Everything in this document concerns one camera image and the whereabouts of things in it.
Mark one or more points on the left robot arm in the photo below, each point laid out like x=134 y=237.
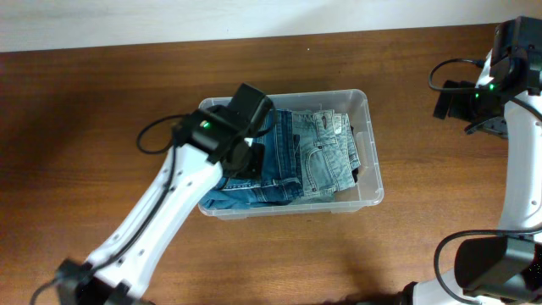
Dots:
x=206 y=146

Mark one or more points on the light blue jeans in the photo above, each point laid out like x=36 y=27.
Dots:
x=322 y=156

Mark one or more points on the clear plastic storage container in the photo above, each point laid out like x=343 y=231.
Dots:
x=368 y=190

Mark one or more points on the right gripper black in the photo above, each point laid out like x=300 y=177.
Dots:
x=459 y=102

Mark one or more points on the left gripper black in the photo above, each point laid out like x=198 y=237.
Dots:
x=256 y=158

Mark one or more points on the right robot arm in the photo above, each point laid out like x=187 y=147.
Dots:
x=501 y=266

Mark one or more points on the black garment taped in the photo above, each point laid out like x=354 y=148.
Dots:
x=353 y=155

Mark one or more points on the dark blue jeans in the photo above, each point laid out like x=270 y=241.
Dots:
x=280 y=183

